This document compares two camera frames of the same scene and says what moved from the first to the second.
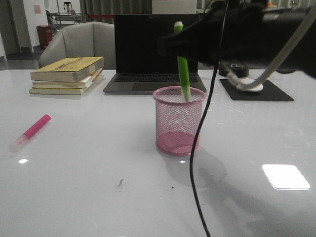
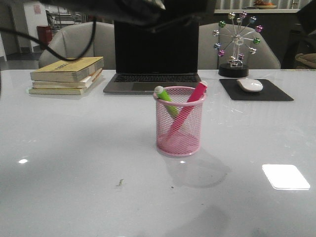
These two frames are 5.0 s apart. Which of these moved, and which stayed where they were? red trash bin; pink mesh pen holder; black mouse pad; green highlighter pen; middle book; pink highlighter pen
Moved: green highlighter pen; pink highlighter pen
Stayed: black mouse pad; middle book; red trash bin; pink mesh pen holder
